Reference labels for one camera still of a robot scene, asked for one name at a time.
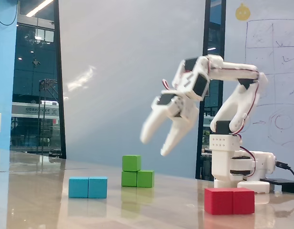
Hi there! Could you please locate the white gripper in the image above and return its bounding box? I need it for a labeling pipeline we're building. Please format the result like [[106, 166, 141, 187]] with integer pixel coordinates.
[[140, 90, 200, 157]]

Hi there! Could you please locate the small green cube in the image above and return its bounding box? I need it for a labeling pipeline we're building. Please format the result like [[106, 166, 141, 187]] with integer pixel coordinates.
[[122, 155, 142, 172]]

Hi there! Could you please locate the long green block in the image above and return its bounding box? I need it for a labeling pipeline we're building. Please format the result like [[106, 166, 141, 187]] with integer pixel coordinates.
[[121, 170, 155, 188]]

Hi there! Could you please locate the long red block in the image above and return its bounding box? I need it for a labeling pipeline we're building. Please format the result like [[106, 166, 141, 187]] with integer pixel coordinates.
[[204, 187, 255, 215]]

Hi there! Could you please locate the long blue block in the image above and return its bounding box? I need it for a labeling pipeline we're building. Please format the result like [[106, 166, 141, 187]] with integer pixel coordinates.
[[68, 176, 108, 199]]

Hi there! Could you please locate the flat black box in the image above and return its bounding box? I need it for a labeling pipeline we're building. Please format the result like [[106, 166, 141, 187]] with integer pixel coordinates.
[[260, 177, 294, 193]]

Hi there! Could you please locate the yellow round sticker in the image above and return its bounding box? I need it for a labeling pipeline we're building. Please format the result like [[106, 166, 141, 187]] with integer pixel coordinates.
[[235, 2, 251, 21]]

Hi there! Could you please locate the black window frame post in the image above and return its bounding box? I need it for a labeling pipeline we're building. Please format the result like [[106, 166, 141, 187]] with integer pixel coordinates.
[[195, 0, 227, 181], [53, 0, 67, 159]]

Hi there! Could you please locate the black power cable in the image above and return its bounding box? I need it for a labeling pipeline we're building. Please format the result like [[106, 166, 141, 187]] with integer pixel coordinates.
[[275, 161, 294, 183]]

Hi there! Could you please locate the thin black wall cable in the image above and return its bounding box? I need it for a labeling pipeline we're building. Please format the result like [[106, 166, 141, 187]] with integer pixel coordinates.
[[0, 0, 20, 25]]

